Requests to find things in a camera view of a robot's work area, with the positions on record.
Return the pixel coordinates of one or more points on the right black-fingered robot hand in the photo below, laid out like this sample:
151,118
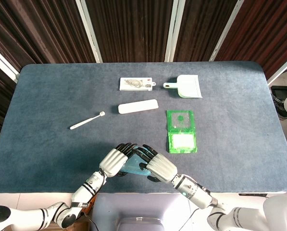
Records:
161,168

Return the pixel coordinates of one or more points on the left black-fingered robot hand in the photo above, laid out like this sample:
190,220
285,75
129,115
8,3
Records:
113,162

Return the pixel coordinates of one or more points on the blue transparent container lid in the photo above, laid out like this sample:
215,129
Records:
134,164

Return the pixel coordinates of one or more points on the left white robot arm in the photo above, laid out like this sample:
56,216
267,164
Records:
83,195

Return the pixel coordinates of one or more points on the green packet with white pad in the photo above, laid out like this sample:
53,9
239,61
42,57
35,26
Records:
183,142

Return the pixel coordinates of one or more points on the grey robot torso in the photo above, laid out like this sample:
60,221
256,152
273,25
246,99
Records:
141,207

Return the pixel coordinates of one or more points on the white toothbrush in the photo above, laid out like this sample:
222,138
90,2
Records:
85,122

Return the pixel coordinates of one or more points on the green packet with dark dot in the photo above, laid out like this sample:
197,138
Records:
180,120

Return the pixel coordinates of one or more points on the white oblong toothbrush case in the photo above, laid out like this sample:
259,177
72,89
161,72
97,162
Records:
137,106

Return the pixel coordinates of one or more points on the blue grey table cloth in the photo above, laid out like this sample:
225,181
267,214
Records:
49,156

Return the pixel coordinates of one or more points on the white printed card package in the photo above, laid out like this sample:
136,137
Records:
134,84

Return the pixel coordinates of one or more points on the white plastic dustpan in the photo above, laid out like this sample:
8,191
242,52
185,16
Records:
189,86

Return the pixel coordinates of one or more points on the grey patterned shoe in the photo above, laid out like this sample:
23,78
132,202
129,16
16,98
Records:
280,106

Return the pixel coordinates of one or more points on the black flat box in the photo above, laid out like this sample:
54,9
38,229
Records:
281,90

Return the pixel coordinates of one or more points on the white frame post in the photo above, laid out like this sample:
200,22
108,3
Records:
282,68
226,31
2,63
174,31
89,31

